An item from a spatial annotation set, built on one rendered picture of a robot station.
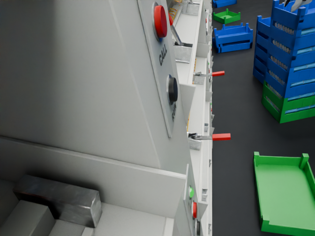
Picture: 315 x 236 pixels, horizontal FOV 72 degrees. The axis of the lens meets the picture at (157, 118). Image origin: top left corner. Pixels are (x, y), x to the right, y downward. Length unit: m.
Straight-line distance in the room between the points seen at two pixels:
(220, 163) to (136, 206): 0.93
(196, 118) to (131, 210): 0.40
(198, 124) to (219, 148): 0.62
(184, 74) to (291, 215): 0.76
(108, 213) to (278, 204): 0.86
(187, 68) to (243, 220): 0.71
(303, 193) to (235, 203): 0.26
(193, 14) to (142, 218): 0.51
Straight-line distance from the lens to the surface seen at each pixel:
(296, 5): 0.98
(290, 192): 1.02
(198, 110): 0.57
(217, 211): 0.94
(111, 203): 0.17
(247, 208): 0.96
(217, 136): 0.45
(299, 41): 1.09
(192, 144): 0.46
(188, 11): 0.60
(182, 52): 0.35
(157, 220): 0.17
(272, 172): 1.07
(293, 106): 1.27
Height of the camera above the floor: 0.83
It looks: 37 degrees down
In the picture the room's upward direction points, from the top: 14 degrees counter-clockwise
